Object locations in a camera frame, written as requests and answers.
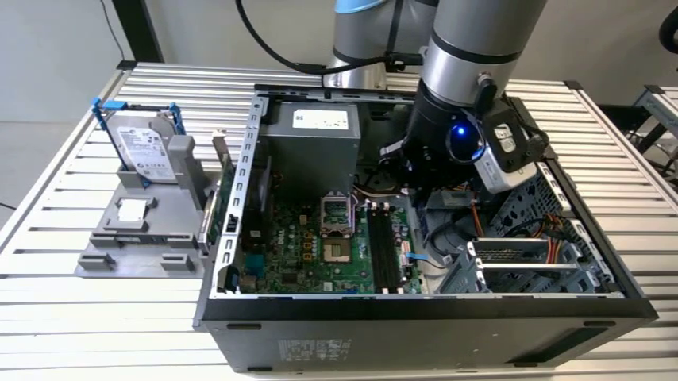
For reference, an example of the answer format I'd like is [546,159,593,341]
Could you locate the CPU socket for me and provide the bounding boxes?
[322,236,356,264]

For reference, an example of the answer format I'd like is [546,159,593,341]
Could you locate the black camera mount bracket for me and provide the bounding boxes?
[485,103,550,174]

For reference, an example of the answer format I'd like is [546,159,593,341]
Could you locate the aluminium frame side table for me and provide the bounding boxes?
[628,83,678,183]

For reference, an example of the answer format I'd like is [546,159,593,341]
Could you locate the graphics card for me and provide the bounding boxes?
[199,129,239,256]

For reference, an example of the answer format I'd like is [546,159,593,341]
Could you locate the black hose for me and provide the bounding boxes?
[658,7,678,52]

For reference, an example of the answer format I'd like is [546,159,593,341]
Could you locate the black vertical post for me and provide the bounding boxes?
[109,0,166,64]

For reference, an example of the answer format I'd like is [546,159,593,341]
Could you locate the grey metal drive cage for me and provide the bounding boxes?
[424,186,481,210]

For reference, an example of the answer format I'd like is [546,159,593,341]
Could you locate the silver CPU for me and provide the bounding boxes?
[117,200,147,222]

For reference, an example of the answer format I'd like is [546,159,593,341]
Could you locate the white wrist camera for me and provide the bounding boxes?
[473,155,541,195]

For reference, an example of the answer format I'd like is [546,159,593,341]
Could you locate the metal socket cover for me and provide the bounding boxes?
[318,193,356,236]

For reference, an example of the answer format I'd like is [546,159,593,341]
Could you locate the orange yellow power wires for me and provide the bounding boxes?
[450,182,485,239]

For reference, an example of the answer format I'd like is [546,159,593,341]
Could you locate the yellow black white wire bundle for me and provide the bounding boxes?
[353,174,409,198]

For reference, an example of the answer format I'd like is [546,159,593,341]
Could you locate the green motherboard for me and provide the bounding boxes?
[241,196,425,295]

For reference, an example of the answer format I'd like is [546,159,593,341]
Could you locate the black PC case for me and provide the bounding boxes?
[191,83,661,374]

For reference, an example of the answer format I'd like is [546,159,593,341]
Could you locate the silver disk bay cage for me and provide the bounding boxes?
[438,236,604,295]

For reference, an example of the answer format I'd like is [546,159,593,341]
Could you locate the hard disk in blue carrier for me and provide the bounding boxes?
[90,98,186,187]

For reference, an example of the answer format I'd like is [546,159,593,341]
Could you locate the red yellow black wire bundle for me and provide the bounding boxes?
[544,214,573,266]

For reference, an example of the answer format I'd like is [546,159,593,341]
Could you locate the black RAM slot bank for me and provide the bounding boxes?
[368,201,405,294]

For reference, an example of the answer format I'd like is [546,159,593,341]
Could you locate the grey power supply unit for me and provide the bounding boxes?
[258,101,362,199]

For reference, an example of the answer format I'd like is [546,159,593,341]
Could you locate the blue expansion slot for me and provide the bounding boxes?
[245,255,267,278]

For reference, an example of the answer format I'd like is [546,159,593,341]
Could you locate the grey parts rack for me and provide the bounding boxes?
[73,134,223,279]

